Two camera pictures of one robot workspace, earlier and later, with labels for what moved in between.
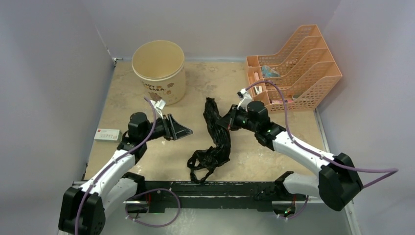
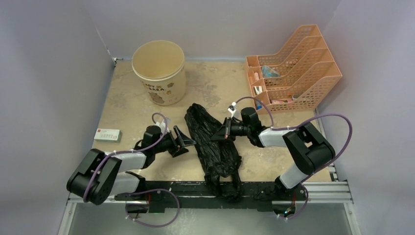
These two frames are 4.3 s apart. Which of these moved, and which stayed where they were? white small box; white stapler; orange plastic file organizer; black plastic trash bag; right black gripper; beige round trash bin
Moved: right black gripper; black plastic trash bag
Stayed: beige round trash bin; orange plastic file organizer; white small box; white stapler
